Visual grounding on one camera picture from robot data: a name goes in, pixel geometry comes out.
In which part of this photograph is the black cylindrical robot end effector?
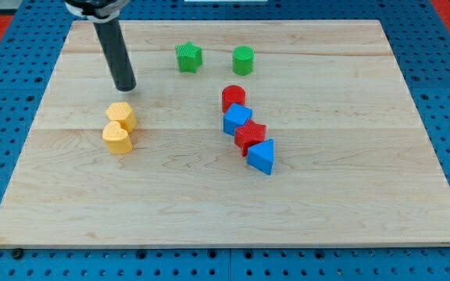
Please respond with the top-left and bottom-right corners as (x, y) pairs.
(94, 18), (136, 92)

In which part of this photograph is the blue cube block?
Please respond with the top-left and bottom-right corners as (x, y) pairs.
(223, 103), (253, 136)

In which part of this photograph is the red cylinder block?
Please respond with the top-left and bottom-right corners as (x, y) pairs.
(221, 85), (246, 113)

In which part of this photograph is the yellow heart block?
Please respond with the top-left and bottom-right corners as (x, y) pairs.
(102, 121), (133, 155)

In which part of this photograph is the yellow hexagon block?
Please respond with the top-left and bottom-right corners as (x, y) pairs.
(105, 101), (138, 133)

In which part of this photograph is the green cylinder block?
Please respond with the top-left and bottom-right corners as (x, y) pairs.
(232, 45), (255, 76)

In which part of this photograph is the light wooden board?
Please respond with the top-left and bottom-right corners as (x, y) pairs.
(0, 20), (450, 249)

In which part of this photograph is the red star block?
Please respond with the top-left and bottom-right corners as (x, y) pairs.
(234, 119), (266, 157)

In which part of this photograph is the green star block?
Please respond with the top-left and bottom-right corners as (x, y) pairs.
(175, 41), (202, 73)

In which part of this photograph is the blue triangle block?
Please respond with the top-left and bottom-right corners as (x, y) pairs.
(247, 139), (275, 175)

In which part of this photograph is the robot arm mount white ring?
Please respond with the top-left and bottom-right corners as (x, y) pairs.
(64, 0), (131, 24)

